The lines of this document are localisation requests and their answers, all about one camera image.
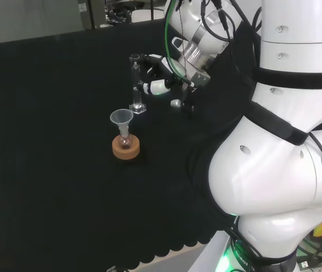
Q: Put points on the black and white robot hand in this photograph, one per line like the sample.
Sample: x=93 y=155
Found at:
x=161 y=88

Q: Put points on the clear glass graduated cylinder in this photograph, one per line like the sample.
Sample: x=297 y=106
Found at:
x=138 y=107

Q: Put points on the clear plastic funnel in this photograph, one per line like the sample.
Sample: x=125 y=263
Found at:
x=121 y=117

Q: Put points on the round-bottom glass flask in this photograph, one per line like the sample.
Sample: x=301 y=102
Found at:
x=125 y=143

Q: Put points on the grey metal cabinet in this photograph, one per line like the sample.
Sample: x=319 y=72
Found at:
x=88 y=14

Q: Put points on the black bench cloth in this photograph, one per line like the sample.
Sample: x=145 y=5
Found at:
x=50 y=141

